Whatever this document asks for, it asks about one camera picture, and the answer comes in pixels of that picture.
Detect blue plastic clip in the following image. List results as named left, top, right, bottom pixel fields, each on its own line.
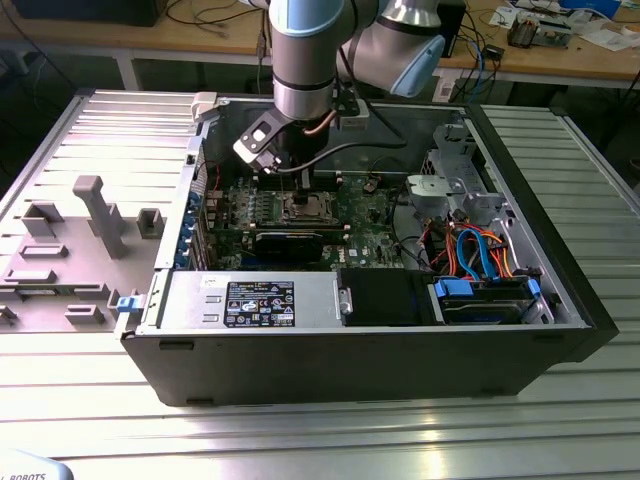
left=115, top=294, right=145, bottom=316

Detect hard disk blue carrier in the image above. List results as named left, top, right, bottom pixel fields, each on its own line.
left=428, top=276, right=545, bottom=327

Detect wooden desk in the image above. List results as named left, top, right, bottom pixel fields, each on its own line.
left=0, top=0, right=640, bottom=94

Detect white plastic case latch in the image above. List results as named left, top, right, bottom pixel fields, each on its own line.
left=191, top=91, right=222, bottom=124

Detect metal socket cover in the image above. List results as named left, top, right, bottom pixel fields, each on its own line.
left=283, top=192, right=333, bottom=224

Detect silver metal bracket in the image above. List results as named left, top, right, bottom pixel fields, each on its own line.
left=404, top=173, right=466, bottom=221

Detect finned metal cooler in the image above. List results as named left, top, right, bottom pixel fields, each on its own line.
left=507, top=13, right=540, bottom=50

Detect grey parts rack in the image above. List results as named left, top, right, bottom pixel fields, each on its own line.
left=0, top=174, right=169, bottom=334

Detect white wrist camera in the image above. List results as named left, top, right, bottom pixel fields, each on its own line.
left=337, top=98, right=372, bottom=132
left=232, top=109, right=285, bottom=177

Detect green motherboard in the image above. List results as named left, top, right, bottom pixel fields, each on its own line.
left=199, top=172, right=409, bottom=274

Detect white label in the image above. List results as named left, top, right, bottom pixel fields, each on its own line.
left=433, top=77, right=457, bottom=104

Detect silver power supply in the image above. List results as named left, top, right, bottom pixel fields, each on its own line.
left=159, top=271, right=346, bottom=331

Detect white papers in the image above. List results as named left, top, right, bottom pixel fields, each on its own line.
left=579, top=27, right=632, bottom=52

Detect black PC case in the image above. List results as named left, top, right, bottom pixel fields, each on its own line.
left=119, top=89, right=621, bottom=409

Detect black graphics card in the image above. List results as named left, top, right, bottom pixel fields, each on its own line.
left=253, top=230, right=325, bottom=265

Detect black drive bay box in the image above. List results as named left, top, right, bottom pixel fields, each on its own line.
left=337, top=268, right=435, bottom=327

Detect orange wire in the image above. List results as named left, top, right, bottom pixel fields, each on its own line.
left=428, top=223, right=519, bottom=281

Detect black monitor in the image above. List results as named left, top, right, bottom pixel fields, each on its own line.
left=12, top=0, right=162, bottom=27

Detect blue wire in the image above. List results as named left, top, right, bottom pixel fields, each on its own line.
left=455, top=225, right=496, bottom=281

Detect grey metal device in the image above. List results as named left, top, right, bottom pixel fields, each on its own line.
left=537, top=17, right=575, bottom=50

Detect pale blue teach pendant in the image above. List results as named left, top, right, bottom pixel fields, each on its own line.
left=0, top=447, right=76, bottom=480

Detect silver drive cage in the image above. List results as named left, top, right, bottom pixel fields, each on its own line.
left=422, top=122, right=507, bottom=221

